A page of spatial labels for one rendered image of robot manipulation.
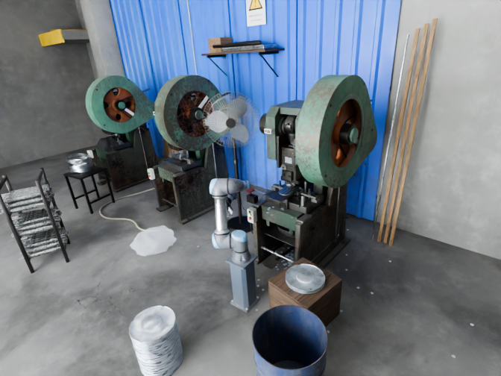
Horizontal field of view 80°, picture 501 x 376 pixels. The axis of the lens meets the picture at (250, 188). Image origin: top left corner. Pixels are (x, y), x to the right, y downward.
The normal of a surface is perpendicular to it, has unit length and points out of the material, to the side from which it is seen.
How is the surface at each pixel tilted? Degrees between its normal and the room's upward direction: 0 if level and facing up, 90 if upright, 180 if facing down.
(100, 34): 90
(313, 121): 67
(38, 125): 90
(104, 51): 90
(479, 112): 90
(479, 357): 0
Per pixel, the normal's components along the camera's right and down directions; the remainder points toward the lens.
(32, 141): 0.74, 0.23
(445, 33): -0.66, 0.34
